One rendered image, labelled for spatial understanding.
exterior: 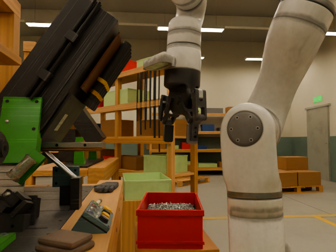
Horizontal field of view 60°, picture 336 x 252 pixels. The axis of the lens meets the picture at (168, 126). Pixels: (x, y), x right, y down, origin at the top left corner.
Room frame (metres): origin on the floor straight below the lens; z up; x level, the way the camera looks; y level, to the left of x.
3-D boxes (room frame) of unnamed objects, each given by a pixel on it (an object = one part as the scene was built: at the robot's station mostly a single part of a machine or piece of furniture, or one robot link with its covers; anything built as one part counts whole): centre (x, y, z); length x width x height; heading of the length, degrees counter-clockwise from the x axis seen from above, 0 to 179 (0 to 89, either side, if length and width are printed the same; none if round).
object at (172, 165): (4.38, 0.62, 1.19); 2.30 x 0.55 x 2.39; 45
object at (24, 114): (0.91, 0.45, 1.17); 0.13 x 0.12 x 0.20; 7
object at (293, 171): (6.70, -2.73, 0.37); 1.20 x 0.80 x 0.74; 103
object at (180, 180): (7.82, -0.43, 0.22); 1.20 x 0.80 x 0.44; 135
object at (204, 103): (0.54, -0.06, 1.20); 0.03 x 0.02 x 0.06; 120
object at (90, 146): (1.07, 0.44, 1.11); 0.39 x 0.16 x 0.03; 97
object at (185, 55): (0.59, -0.02, 1.31); 0.11 x 0.09 x 0.06; 120
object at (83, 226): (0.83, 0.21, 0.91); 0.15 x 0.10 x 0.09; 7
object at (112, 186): (1.42, 0.30, 0.91); 0.20 x 0.11 x 0.03; 179
